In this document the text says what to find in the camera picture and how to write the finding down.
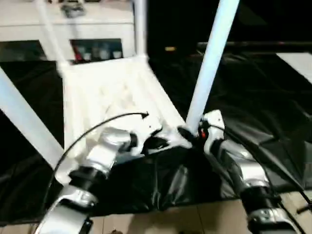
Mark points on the white plastic table top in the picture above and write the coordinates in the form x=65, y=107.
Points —
x=109, y=90

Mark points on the long black bar device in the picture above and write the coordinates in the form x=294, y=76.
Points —
x=256, y=44

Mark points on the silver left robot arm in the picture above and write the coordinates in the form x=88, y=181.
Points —
x=102, y=148

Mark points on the black mat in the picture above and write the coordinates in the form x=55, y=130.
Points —
x=243, y=109

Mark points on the white plastic table leg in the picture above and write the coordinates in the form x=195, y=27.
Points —
x=140, y=29
x=26, y=114
x=52, y=36
x=212, y=61

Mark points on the white flat board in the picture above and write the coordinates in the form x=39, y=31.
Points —
x=297, y=65

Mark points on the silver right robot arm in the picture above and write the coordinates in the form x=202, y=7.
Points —
x=248, y=170

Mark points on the black tripod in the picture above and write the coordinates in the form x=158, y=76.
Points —
x=304, y=208

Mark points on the dark grey bundle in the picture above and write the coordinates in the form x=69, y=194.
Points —
x=73, y=10

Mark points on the small gold label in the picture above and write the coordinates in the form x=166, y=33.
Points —
x=170, y=48

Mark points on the white glass-door cabinet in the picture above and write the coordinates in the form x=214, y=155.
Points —
x=97, y=31

